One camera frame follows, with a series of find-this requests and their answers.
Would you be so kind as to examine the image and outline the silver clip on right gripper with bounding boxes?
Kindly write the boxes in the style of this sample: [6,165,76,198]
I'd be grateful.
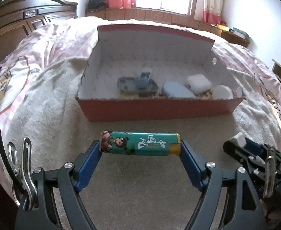
[263,147,277,198]

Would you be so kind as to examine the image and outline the blue grey curved pipe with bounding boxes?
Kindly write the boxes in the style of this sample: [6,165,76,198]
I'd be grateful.
[133,66,152,89]

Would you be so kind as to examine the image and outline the white earbuds case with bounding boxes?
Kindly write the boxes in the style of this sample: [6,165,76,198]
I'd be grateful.
[185,74,212,95]

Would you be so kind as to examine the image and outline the yellow book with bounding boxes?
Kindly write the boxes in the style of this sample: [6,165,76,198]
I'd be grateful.
[216,24,232,32]

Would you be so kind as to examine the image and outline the dark wooden headboard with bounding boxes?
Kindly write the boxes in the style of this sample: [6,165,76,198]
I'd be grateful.
[0,0,78,62]

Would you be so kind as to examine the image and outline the green book stack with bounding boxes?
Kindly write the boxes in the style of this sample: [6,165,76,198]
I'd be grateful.
[233,27,249,39]

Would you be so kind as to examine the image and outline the right pink white curtain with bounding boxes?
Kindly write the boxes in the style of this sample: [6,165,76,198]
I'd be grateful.
[202,0,224,24]

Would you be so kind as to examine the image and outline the light blue oval case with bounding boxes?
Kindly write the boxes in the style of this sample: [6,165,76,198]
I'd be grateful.
[161,81,195,98]

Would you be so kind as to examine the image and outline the red cardboard box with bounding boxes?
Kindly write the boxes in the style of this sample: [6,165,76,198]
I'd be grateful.
[77,24,244,122]

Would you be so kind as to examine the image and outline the green cartoon lighter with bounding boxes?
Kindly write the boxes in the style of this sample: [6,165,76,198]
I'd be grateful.
[99,131,182,156]

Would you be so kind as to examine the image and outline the wooden notched block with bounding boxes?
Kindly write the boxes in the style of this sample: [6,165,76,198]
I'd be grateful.
[198,89,213,100]

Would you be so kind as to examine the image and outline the silver metal clip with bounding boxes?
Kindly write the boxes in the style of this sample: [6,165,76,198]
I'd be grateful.
[7,137,38,210]

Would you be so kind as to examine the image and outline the wooden window bench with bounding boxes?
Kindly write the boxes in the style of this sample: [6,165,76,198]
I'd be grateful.
[85,8,249,47]

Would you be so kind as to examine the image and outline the beige fuzzy towel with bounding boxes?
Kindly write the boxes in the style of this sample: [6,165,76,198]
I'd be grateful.
[0,52,281,230]

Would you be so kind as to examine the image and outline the dark bag on bench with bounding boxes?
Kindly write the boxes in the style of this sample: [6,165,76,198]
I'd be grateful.
[87,0,107,10]

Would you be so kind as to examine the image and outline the white cap bottle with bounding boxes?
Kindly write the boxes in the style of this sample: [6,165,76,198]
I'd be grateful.
[212,85,234,100]

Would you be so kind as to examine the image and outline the grey plastic plate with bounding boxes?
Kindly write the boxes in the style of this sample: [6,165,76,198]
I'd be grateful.
[117,77,159,97]

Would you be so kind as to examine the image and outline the pink patterned quilt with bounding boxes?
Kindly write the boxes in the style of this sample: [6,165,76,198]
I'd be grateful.
[0,16,281,197]

